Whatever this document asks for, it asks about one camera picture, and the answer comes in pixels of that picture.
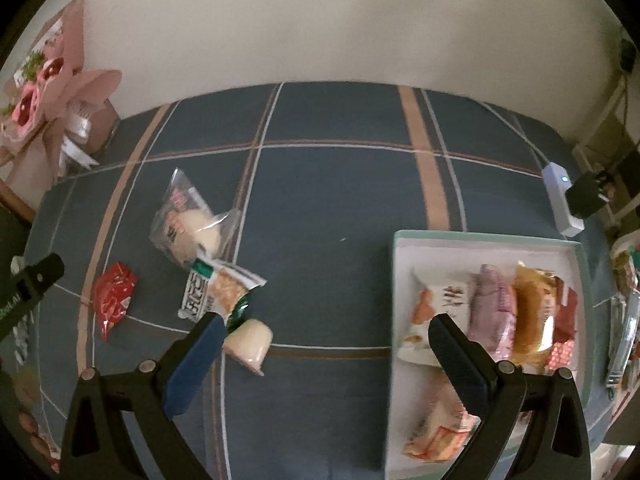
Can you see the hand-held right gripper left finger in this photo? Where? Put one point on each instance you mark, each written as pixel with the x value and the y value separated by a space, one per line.
pixel 195 365

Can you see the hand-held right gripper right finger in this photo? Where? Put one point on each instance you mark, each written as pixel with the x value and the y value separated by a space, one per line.
pixel 460 365

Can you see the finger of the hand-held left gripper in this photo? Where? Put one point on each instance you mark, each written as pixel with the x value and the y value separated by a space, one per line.
pixel 40 277

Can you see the white jelly cup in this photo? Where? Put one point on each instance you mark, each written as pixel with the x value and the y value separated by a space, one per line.
pixel 250 342

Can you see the purple pink snack packet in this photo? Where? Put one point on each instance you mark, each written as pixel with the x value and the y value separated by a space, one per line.
pixel 490 305

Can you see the orange bread packet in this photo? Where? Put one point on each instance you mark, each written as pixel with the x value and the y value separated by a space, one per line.
pixel 440 435

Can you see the white green cracker packet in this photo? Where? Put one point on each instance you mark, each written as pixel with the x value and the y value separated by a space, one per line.
pixel 220 287

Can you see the red patterned snack packet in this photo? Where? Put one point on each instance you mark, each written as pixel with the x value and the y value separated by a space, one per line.
pixel 562 355

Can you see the white tray with teal rim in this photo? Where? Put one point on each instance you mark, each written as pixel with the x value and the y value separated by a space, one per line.
pixel 425 255

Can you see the dark red snack packet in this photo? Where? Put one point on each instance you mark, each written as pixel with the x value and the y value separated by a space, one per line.
pixel 567 312

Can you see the patterned cloth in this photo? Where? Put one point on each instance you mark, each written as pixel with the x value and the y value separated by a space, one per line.
pixel 22 340

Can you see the white packet with orange print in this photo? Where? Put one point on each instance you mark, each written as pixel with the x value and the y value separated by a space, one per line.
pixel 440 300

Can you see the small red snack packet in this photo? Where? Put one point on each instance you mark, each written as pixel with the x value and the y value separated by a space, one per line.
pixel 114 300

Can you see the wooden furniture edge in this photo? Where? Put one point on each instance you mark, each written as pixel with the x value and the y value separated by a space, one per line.
pixel 15 200

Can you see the yellow cake packet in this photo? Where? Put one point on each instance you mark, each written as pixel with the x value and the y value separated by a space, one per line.
pixel 532 315

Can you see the clear bun packet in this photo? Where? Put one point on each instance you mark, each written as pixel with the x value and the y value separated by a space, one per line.
pixel 192 225

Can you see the shiny clear packet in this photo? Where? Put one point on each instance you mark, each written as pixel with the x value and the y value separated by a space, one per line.
pixel 622 340

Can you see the brown box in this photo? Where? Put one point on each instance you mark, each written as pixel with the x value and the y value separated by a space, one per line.
pixel 102 125

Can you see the pink flower bouquet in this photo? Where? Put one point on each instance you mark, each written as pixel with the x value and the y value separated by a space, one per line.
pixel 50 105

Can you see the white plastic device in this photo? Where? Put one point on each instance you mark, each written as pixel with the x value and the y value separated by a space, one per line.
pixel 562 200

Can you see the blue plaid bed sheet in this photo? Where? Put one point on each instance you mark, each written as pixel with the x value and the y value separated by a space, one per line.
pixel 325 210

